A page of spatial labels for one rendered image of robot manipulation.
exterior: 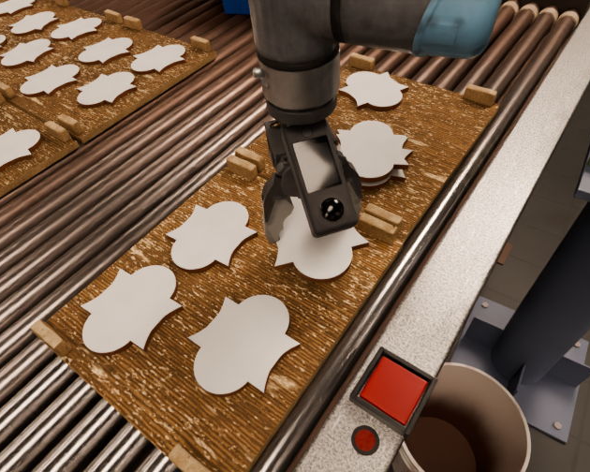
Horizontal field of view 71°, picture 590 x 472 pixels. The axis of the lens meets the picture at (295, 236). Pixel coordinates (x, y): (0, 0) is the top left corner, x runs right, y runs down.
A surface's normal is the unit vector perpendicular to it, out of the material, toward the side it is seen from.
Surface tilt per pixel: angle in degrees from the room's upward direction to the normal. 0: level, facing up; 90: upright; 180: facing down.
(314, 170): 33
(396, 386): 0
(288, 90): 91
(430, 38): 108
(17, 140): 0
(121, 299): 0
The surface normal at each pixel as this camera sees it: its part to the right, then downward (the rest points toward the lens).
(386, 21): -0.40, 0.77
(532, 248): -0.07, -0.64
